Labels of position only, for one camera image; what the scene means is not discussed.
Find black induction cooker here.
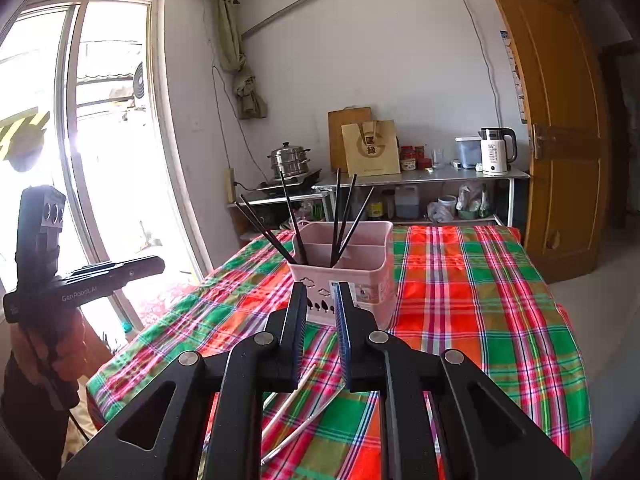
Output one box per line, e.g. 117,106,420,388
256,170,323,192

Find beige tied curtain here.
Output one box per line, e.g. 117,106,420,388
216,0,268,121

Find clear plastic bags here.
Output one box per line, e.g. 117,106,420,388
457,182,497,221

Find wooden cutting board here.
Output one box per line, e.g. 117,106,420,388
327,106,373,173

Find thin power strip cable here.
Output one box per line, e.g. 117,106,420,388
202,0,262,187

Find person's left forearm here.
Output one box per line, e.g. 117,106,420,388
9,305,93,386

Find sliding glass window door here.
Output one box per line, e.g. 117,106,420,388
0,0,222,343

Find steel steamer pot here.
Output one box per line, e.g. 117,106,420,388
267,141,312,181

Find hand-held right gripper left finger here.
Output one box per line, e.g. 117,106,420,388
59,281,308,480

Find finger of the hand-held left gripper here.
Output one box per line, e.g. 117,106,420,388
106,255,167,287

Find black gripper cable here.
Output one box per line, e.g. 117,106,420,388
27,327,91,443

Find plaid tablecloth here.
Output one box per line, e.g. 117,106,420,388
86,225,593,480

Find white electric kettle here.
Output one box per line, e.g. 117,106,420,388
477,126,517,177

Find brass door handle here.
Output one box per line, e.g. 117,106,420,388
531,122,558,161

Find wall calendar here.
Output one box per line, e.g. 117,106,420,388
499,30,529,125

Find metal shelf table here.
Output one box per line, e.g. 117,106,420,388
312,165,531,228

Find brown paper bag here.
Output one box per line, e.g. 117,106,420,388
341,119,402,177

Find outdoor fan unit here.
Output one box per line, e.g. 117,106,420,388
131,60,149,102

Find person's dark clothing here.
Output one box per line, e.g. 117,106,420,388
0,360,81,480

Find grey plastic container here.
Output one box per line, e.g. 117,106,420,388
455,135,483,170

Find yellow black striped sign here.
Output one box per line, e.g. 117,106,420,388
0,107,51,161

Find wooden door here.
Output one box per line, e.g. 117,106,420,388
480,0,613,286

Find black wall cable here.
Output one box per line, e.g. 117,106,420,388
449,0,504,126

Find pink plastic basket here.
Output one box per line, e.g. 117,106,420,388
287,220,398,328

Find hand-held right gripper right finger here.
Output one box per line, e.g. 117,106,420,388
334,281,583,480

